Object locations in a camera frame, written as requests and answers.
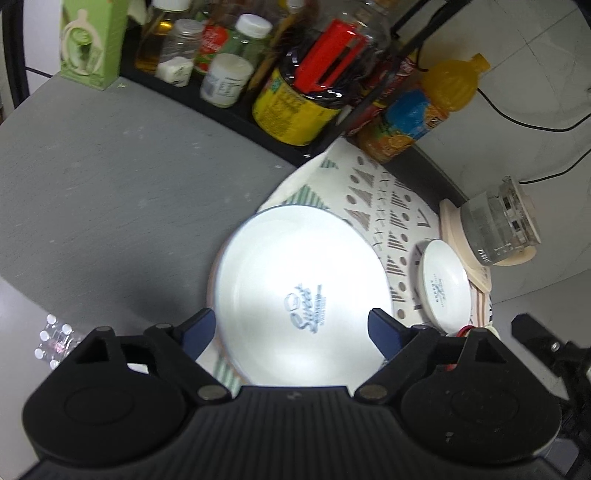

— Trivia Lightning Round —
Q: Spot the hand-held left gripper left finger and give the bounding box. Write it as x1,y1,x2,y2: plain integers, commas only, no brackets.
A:
65,308,234,406

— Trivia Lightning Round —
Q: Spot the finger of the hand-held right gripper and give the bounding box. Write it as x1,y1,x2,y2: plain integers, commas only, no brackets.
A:
511,314,563,366

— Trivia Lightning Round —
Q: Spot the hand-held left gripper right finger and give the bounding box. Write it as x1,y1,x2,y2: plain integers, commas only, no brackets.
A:
353,308,523,406

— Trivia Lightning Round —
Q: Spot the white plate flower print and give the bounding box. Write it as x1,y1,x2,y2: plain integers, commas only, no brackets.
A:
206,249,245,385

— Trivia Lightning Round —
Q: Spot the white bowl with blue print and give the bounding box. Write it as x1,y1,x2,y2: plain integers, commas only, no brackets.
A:
215,204,394,387

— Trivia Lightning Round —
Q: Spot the red and black bowl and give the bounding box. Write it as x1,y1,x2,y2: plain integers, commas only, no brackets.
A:
438,324,477,371

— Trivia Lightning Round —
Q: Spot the small white plate blue print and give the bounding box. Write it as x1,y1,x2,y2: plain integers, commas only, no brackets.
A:
418,239,472,336

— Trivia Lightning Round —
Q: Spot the patterned fringed table mat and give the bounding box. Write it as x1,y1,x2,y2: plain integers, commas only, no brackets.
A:
210,136,496,393

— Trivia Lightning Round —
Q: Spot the pack of water bottles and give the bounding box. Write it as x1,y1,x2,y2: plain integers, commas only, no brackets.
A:
34,314,89,371

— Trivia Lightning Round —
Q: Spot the orange juice bottle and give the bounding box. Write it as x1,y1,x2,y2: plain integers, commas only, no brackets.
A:
355,53,491,165

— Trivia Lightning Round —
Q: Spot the black metal rack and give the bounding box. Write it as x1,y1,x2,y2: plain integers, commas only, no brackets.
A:
117,0,467,171

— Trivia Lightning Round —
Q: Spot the large soy sauce bottle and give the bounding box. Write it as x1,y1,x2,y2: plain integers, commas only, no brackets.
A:
252,0,394,147

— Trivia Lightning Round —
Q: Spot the white plastic jar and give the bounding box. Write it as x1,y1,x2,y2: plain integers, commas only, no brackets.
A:
199,53,256,109

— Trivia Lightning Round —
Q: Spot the small glass jar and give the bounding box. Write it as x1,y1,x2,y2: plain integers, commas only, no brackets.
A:
156,18,206,88

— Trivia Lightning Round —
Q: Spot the red label sauce bottle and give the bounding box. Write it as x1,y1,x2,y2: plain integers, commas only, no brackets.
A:
194,14,237,77

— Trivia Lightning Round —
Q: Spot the green carton box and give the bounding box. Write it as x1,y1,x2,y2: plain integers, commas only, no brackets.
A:
59,0,129,89

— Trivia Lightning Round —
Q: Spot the black kettle power cable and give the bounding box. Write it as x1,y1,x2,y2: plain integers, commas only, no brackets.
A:
516,147,591,184

